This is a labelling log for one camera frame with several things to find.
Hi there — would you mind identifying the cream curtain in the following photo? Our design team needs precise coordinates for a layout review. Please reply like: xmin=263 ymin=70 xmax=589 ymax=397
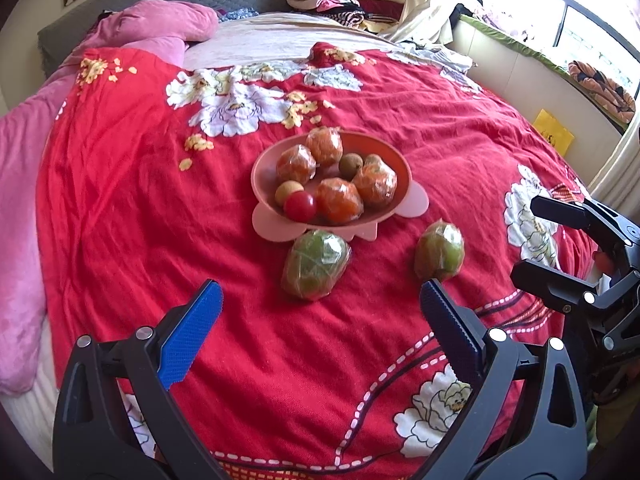
xmin=381 ymin=0 xmax=461 ymax=44

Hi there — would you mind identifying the yellow paper note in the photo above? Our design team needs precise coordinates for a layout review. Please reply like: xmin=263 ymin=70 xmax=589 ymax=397
xmin=533 ymin=108 xmax=575 ymax=156

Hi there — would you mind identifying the green fruit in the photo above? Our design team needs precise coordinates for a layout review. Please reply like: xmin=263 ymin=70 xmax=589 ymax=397
xmin=281 ymin=230 xmax=352 ymax=301

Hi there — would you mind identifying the beige bed sheet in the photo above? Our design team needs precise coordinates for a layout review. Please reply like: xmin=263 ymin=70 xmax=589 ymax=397
xmin=182 ymin=12 xmax=474 ymax=74

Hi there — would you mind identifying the pink plastic fruit bowl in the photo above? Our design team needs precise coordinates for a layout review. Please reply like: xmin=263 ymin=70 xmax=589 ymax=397
xmin=250 ymin=127 xmax=428 ymax=242

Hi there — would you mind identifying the large brown longan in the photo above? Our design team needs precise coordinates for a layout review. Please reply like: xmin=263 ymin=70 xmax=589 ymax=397
xmin=338 ymin=153 xmax=363 ymax=181

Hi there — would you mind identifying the small orange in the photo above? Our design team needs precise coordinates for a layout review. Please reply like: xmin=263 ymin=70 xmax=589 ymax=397
xmin=305 ymin=127 xmax=344 ymax=168
xmin=276 ymin=144 xmax=317 ymax=185

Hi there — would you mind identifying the patterned cushion on sill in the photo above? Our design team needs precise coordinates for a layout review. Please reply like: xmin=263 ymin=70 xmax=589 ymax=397
xmin=568 ymin=61 xmax=636 ymax=125

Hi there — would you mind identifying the small brown longan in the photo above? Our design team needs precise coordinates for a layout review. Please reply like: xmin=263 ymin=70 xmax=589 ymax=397
xmin=274 ymin=180 xmax=305 ymax=208

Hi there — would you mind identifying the green pear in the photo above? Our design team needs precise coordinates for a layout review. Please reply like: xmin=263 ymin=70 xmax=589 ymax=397
xmin=414 ymin=219 xmax=465 ymax=282

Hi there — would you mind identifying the red floral blanket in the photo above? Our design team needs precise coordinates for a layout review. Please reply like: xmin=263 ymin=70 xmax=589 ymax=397
xmin=37 ymin=42 xmax=594 ymax=479

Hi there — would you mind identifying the red cherry tomato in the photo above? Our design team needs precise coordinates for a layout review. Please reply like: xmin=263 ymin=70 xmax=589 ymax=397
xmin=283 ymin=190 xmax=317 ymax=223

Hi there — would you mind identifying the orange front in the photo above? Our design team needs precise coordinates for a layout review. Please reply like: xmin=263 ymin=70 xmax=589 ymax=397
xmin=352 ymin=160 xmax=398 ymax=209

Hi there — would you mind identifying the pink pillow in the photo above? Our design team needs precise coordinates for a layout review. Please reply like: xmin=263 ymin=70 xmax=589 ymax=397
xmin=73 ymin=0 xmax=218 ymax=58

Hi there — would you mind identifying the pink blanket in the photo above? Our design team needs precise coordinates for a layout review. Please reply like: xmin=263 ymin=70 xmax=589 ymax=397
xmin=1 ymin=41 xmax=93 ymax=396

